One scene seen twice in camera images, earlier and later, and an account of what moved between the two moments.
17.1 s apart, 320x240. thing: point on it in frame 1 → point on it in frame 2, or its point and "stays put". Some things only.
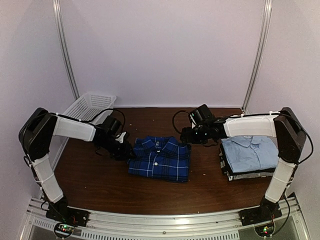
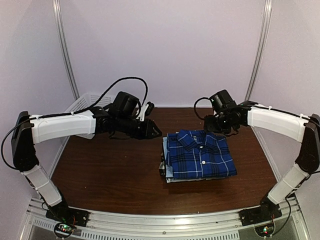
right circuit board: (264, 231) stays put
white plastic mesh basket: (90, 104) stays put
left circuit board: (64, 230) stays put
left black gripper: (125, 153) → (147, 132)
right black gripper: (188, 137) → (208, 126)
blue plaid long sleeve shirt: (160, 157) → (194, 153)
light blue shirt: (247, 153) → (169, 169)
